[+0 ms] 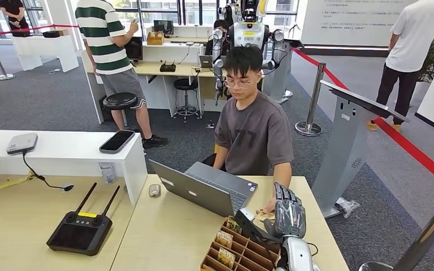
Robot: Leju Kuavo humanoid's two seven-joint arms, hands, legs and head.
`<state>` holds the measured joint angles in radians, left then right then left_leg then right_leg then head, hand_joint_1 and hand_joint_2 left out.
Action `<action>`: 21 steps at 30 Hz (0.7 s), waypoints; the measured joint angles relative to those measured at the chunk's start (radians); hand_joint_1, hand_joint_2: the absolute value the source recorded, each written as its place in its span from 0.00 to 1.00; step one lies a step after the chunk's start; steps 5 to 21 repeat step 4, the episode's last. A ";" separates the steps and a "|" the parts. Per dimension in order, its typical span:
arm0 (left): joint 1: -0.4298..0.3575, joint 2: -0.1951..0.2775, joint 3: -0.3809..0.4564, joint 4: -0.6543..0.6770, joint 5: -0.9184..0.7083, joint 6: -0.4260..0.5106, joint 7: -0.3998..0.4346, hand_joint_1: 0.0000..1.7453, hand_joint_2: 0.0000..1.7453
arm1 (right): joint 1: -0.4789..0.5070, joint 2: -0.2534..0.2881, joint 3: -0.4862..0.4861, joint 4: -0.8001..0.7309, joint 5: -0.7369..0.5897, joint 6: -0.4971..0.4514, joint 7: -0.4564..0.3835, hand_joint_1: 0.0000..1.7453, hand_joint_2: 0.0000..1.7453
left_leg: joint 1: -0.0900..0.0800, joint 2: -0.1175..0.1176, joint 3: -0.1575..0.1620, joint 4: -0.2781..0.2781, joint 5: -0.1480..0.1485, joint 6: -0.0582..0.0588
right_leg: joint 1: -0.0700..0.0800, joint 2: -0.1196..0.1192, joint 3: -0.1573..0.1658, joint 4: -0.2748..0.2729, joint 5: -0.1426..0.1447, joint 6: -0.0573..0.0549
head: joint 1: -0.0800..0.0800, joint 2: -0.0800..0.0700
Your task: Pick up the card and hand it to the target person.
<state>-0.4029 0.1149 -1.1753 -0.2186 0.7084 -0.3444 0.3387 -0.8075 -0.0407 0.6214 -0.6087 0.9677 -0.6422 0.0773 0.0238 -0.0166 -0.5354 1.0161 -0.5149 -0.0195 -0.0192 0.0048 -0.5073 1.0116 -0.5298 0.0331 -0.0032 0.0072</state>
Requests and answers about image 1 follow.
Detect black remote controller with antennas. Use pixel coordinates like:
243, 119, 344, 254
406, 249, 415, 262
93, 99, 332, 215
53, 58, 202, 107
46, 182, 121, 257

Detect person in black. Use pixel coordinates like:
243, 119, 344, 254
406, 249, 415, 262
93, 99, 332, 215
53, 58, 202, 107
0, 0, 31, 37

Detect black smartphone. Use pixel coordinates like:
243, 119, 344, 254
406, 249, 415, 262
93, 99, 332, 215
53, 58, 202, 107
99, 129, 136, 155

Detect black cable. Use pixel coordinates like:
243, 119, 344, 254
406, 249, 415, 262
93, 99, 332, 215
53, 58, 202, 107
22, 150, 76, 193

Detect black round stool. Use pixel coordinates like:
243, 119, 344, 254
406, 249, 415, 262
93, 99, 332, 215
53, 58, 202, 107
102, 92, 139, 128
172, 78, 202, 124

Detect wooden office desk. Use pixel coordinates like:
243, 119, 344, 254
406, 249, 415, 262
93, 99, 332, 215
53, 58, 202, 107
81, 41, 266, 124

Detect red barrier belt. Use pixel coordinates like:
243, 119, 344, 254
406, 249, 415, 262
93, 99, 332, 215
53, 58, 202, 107
292, 47, 434, 187
0, 24, 80, 40

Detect black computer monitor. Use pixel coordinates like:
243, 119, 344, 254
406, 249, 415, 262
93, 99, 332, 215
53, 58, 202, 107
124, 36, 144, 63
153, 19, 175, 36

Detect grey kiosk stand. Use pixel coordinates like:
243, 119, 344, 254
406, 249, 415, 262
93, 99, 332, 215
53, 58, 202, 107
310, 80, 410, 220
263, 39, 304, 106

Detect brown cardboard card box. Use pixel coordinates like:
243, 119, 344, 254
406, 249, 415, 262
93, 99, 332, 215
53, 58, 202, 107
200, 217, 281, 271

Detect white text sign board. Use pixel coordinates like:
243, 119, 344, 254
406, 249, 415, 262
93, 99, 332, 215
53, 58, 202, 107
300, 0, 424, 47

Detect standing person in stripes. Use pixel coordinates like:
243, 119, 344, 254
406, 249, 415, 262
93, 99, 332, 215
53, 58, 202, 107
75, 0, 169, 148

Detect thin-rimmed glasses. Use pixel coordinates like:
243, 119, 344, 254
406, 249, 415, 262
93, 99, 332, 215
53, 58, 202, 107
223, 78, 252, 90

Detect green potted plant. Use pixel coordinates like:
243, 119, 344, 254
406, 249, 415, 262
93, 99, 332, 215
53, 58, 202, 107
419, 39, 434, 83

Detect person behind humanoid robot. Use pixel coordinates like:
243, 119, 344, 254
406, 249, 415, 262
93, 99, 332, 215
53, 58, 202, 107
205, 19, 233, 57

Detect hotel key card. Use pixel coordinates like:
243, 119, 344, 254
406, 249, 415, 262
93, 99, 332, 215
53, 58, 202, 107
216, 247, 236, 269
226, 217, 243, 234
255, 210, 276, 222
215, 230, 234, 250

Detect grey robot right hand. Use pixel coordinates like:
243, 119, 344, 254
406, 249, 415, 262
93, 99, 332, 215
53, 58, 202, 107
263, 182, 307, 240

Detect grey flat device box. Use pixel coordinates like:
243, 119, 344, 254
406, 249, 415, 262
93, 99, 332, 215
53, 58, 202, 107
6, 133, 39, 156

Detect white humanoid robot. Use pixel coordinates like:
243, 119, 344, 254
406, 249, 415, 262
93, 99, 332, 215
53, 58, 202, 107
211, 0, 286, 106

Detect seated person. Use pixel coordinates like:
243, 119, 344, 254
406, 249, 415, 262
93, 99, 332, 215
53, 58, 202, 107
201, 45, 294, 215

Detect standing person in white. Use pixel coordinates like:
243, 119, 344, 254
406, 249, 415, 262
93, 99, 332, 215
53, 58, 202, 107
366, 0, 434, 132

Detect small clear plastic packet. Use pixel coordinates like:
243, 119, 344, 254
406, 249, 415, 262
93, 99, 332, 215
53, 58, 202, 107
99, 163, 118, 185

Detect dark stanchion post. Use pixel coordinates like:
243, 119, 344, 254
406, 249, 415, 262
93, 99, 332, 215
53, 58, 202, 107
358, 178, 434, 271

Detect seated person's left hand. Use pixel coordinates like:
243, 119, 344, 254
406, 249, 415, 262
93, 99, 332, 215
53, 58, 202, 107
262, 198, 277, 215

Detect yellow tape strip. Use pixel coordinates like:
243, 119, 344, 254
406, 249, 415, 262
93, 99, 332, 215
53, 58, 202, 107
0, 173, 34, 190

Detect small wooden box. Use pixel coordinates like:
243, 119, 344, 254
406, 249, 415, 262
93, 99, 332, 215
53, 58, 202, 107
146, 32, 164, 46

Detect white desk shelf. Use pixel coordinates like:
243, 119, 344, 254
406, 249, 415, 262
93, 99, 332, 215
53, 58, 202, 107
0, 129, 149, 207

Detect crumpled clear plastic bag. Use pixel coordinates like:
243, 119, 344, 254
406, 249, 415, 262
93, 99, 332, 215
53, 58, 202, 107
335, 197, 361, 219

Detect white display table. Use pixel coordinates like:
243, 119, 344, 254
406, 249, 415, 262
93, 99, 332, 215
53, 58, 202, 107
11, 34, 80, 73

